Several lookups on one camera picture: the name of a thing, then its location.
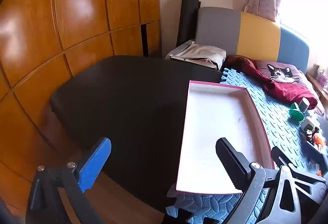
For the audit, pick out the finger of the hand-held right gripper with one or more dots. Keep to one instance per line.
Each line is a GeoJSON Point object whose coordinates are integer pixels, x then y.
{"type": "Point", "coordinates": [279, 156]}
{"type": "Point", "coordinates": [316, 153]}

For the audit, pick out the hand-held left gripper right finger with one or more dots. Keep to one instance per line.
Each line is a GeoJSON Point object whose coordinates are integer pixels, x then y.
{"type": "Point", "coordinates": [233, 160]}

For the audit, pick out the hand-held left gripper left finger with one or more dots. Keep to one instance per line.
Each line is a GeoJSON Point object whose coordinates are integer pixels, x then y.
{"type": "Point", "coordinates": [94, 162]}

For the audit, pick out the orange linked cubes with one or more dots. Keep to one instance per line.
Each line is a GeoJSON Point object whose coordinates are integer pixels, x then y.
{"type": "Point", "coordinates": [319, 140]}

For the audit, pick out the white and green toy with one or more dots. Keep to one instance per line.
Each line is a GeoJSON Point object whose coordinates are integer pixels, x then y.
{"type": "Point", "coordinates": [307, 124]}

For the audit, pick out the pink rimmed white box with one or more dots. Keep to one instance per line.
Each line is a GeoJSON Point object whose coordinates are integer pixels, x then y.
{"type": "Point", "coordinates": [217, 124]}

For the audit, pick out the green plastic toy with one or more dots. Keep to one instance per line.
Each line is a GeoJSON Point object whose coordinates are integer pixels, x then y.
{"type": "Point", "coordinates": [296, 112]}

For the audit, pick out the grey cup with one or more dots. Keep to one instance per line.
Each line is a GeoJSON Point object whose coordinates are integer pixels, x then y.
{"type": "Point", "coordinates": [305, 105]}

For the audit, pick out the blue foam mat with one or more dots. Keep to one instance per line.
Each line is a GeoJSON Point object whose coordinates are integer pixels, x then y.
{"type": "Point", "coordinates": [276, 116]}

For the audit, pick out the black padded massage table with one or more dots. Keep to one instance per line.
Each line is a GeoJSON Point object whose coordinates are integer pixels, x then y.
{"type": "Point", "coordinates": [128, 111]}

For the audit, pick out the wooden desk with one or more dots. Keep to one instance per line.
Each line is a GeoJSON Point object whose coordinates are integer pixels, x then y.
{"type": "Point", "coordinates": [317, 88]}

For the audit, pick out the crimson cloth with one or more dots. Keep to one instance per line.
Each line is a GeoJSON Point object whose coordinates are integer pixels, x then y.
{"type": "Point", "coordinates": [287, 91]}

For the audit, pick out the purple box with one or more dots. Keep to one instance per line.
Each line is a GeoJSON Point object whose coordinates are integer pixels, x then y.
{"type": "Point", "coordinates": [322, 76]}

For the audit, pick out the cat print pillow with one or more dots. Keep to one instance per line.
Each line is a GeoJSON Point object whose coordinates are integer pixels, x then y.
{"type": "Point", "coordinates": [280, 73]}

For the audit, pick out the rust red cloth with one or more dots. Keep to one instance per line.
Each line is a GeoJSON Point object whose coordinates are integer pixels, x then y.
{"type": "Point", "coordinates": [238, 60]}

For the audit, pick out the beige canvas bag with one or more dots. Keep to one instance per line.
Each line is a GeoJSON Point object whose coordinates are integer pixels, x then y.
{"type": "Point", "coordinates": [202, 55]}

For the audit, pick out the grey yellow blue headboard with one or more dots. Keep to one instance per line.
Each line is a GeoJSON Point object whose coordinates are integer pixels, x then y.
{"type": "Point", "coordinates": [256, 34]}

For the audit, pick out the black rolled mat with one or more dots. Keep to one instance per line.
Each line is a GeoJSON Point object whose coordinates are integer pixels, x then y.
{"type": "Point", "coordinates": [188, 19]}

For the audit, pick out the wooden wardrobe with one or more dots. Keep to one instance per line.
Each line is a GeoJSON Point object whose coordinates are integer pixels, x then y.
{"type": "Point", "coordinates": [76, 9]}

